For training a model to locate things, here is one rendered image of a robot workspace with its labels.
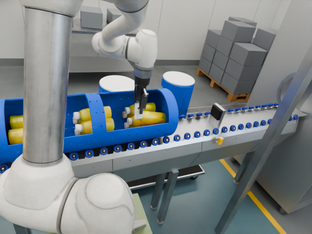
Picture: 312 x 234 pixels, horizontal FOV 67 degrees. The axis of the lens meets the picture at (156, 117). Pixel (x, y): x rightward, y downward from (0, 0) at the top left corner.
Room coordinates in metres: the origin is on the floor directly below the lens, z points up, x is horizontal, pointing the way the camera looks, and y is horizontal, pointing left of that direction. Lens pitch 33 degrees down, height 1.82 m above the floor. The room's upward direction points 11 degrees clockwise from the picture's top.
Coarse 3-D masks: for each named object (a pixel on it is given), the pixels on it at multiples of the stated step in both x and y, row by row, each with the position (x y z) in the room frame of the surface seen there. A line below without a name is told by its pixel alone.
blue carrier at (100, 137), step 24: (72, 96) 1.01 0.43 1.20; (96, 96) 0.99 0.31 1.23; (120, 96) 1.18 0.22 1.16; (168, 96) 1.15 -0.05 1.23; (0, 120) 0.71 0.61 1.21; (72, 120) 1.04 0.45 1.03; (96, 120) 0.88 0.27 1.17; (120, 120) 1.16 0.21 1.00; (168, 120) 1.06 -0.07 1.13; (0, 144) 0.66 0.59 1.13; (72, 144) 0.80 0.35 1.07; (96, 144) 0.86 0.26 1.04
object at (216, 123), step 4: (216, 104) 1.44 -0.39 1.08; (212, 108) 1.43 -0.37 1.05; (216, 108) 1.40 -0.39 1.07; (220, 108) 1.39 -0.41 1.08; (212, 112) 1.42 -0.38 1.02; (216, 112) 1.39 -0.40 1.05; (220, 112) 1.36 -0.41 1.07; (224, 112) 1.37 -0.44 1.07; (212, 116) 1.43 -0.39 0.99; (216, 116) 1.38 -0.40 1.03; (220, 116) 1.37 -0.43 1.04; (208, 120) 1.45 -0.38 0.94; (212, 120) 1.42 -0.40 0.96; (216, 120) 1.39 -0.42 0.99; (220, 120) 1.37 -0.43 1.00; (212, 124) 1.41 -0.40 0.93; (216, 124) 1.38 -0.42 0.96; (220, 124) 1.38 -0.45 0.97
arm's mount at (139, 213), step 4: (136, 196) 0.58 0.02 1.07; (136, 200) 0.57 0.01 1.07; (136, 204) 0.55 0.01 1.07; (140, 204) 0.55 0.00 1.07; (136, 208) 0.54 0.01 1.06; (140, 208) 0.54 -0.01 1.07; (136, 212) 0.52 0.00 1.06; (140, 212) 0.52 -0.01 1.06; (144, 212) 0.53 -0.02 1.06; (136, 216) 0.51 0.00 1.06; (140, 216) 0.51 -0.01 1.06; (144, 216) 0.51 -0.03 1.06; (148, 224) 0.48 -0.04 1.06; (144, 228) 0.47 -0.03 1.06; (148, 228) 0.47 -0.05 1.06; (136, 232) 0.45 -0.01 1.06; (140, 232) 0.45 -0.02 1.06; (144, 232) 0.45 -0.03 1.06; (148, 232) 0.46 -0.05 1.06
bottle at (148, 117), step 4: (144, 112) 1.06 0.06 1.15; (148, 112) 1.07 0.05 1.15; (152, 112) 1.09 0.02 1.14; (156, 112) 1.11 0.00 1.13; (160, 112) 1.13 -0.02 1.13; (144, 116) 1.05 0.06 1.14; (148, 116) 1.05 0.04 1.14; (152, 116) 1.07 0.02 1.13; (156, 116) 1.08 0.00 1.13; (160, 116) 1.10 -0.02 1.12; (164, 116) 1.11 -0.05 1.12; (140, 120) 1.04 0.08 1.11; (144, 120) 1.04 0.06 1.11; (148, 120) 1.05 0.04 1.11; (152, 120) 1.06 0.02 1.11; (156, 120) 1.07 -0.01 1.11; (160, 120) 1.09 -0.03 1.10; (164, 120) 1.10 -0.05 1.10
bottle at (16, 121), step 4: (12, 116) 0.85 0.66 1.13; (16, 116) 0.85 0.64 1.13; (20, 116) 0.86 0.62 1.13; (12, 120) 0.83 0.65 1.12; (16, 120) 0.83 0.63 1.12; (20, 120) 0.84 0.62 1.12; (12, 124) 0.82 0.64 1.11; (16, 124) 0.82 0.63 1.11; (20, 124) 0.83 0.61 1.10; (12, 128) 0.81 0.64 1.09; (16, 128) 0.82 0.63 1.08
